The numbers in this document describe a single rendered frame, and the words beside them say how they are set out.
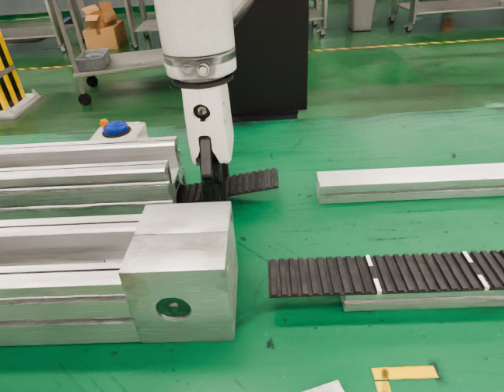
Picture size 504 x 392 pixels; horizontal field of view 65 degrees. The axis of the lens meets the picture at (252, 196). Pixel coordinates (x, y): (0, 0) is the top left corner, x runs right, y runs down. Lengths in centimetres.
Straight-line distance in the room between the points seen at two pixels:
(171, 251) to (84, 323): 11
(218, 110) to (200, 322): 23
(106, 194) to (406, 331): 39
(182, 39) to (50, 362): 34
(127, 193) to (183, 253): 20
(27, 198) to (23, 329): 21
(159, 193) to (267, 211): 15
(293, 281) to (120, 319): 17
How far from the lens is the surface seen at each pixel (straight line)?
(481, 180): 61
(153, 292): 36
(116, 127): 69
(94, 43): 554
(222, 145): 48
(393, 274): 42
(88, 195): 56
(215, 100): 46
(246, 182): 56
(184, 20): 45
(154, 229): 39
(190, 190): 59
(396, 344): 41
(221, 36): 46
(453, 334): 43
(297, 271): 41
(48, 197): 58
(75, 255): 46
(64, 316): 41
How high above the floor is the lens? 110
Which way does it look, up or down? 34 degrees down
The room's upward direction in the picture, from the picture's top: 4 degrees counter-clockwise
